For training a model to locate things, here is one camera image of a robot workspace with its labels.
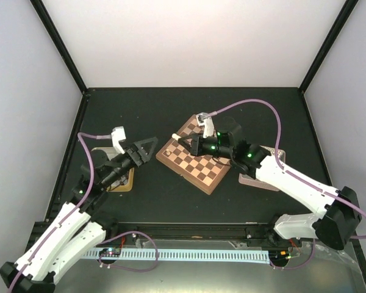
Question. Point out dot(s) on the black frame post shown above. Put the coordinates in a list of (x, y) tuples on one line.
[(58, 42), (330, 39)]

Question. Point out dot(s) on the white slotted cable duct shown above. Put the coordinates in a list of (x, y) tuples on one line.
[(189, 255)]

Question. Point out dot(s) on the right control circuit board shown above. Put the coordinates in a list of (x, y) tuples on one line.
[(283, 254)]

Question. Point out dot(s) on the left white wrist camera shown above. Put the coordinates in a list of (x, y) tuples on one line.
[(118, 135)]

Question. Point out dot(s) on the wooden chessboard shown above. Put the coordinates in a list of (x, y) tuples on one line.
[(204, 172)]

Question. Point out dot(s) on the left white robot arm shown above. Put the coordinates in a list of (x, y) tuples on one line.
[(79, 226)]

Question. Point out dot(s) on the right black frame post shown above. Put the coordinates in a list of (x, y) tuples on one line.
[(330, 39)]

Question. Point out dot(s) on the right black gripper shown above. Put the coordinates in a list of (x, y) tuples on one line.
[(196, 149)]

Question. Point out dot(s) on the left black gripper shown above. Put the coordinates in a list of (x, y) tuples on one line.
[(141, 157)]

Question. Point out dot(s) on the left control circuit board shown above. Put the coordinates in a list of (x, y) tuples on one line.
[(110, 252)]

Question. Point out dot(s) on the yellow plastic tray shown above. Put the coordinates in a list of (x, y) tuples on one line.
[(100, 154)]

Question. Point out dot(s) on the left black frame post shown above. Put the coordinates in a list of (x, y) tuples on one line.
[(58, 42)]

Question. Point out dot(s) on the control circuit board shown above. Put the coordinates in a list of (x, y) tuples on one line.
[(110, 252), (283, 254)]

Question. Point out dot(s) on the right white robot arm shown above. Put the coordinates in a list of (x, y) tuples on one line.
[(333, 216)]

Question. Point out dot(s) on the light chess piece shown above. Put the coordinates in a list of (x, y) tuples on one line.
[(175, 136)]

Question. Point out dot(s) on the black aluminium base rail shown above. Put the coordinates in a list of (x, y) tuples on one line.
[(254, 234)]

